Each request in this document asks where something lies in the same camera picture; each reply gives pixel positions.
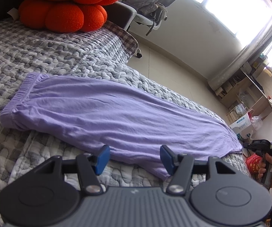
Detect wooden shelf desk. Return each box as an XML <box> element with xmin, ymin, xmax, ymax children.
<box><xmin>215</xmin><ymin>54</ymin><xmax>272</xmax><ymax>126</ymax></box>

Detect white paper bag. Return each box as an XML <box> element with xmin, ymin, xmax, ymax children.
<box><xmin>229</xmin><ymin>110</ymin><xmax>255</xmax><ymax>140</ymax></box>

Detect purple pants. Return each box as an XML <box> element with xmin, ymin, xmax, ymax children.
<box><xmin>0</xmin><ymin>73</ymin><xmax>243</xmax><ymax>180</ymax></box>

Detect grey white puckered quilt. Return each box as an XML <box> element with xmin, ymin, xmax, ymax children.
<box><xmin>0</xmin><ymin>57</ymin><xmax>249</xmax><ymax>227</ymax></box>

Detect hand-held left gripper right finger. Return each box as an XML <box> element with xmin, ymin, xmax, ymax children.
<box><xmin>160</xmin><ymin>145</ymin><xmax>239</xmax><ymax>194</ymax></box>

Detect orange pumpkin cushions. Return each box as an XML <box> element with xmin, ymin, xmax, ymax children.
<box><xmin>0</xmin><ymin>0</ymin><xmax>138</xmax><ymax>32</ymax></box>

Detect white grey office chair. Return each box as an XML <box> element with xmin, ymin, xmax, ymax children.
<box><xmin>116</xmin><ymin>0</ymin><xmax>183</xmax><ymax>59</ymax></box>

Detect red bucket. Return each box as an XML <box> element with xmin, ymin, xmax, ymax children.
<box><xmin>246</xmin><ymin>154</ymin><xmax>267</xmax><ymax>173</ymax></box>

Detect grey curtain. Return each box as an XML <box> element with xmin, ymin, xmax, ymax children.
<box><xmin>208</xmin><ymin>1</ymin><xmax>272</xmax><ymax>91</ymax></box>

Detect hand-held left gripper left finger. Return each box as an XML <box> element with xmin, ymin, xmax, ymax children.
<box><xmin>33</xmin><ymin>145</ymin><xmax>111</xmax><ymax>194</ymax></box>

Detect grey backpack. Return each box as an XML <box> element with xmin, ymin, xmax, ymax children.
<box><xmin>122</xmin><ymin>0</ymin><xmax>168</xmax><ymax>21</ymax></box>

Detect clear plastic bag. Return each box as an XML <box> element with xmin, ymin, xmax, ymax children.
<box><xmin>251</xmin><ymin>116</ymin><xmax>263</xmax><ymax>131</ymax></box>

